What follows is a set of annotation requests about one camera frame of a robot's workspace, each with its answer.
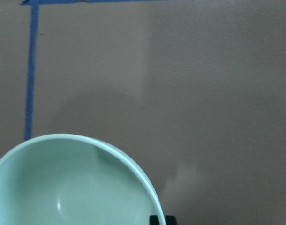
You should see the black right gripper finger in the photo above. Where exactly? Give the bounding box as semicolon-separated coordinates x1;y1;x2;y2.
149;215;177;225

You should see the mint green bowl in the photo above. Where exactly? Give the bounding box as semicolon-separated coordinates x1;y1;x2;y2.
0;134;166;225

